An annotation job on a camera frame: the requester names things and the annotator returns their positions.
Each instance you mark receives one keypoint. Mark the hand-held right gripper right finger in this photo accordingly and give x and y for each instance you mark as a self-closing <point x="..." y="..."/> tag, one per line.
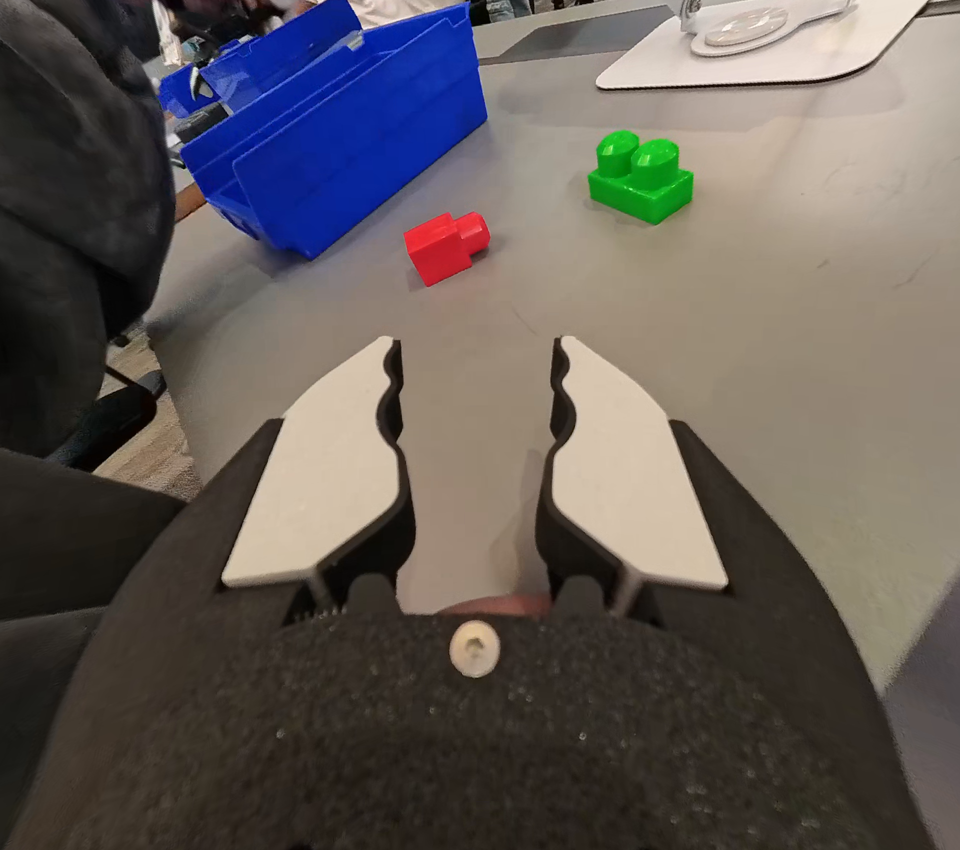
<point x="630" y="490"/>

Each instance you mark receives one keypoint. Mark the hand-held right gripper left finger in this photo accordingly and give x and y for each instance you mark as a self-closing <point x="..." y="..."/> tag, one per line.
<point x="330" y="490"/>

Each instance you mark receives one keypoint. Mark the red single-stud toy block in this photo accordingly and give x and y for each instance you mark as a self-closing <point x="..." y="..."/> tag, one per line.
<point x="442" y="254"/>

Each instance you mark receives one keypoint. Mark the green two-stud toy block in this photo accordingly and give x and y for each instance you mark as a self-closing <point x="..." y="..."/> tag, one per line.
<point x="645" y="190"/>

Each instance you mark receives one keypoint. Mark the grey desk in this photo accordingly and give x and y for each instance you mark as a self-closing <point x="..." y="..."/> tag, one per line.
<point x="787" y="340"/>

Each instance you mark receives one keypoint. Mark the person's right hand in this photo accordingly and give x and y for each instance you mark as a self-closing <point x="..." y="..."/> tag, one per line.
<point x="502" y="605"/>

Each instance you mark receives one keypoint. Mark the black office chair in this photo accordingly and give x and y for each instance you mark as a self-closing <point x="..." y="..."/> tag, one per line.
<point x="105" y="415"/>

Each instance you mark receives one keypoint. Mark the person's dark trousers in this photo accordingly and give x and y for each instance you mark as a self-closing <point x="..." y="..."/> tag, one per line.
<point x="60" y="565"/>

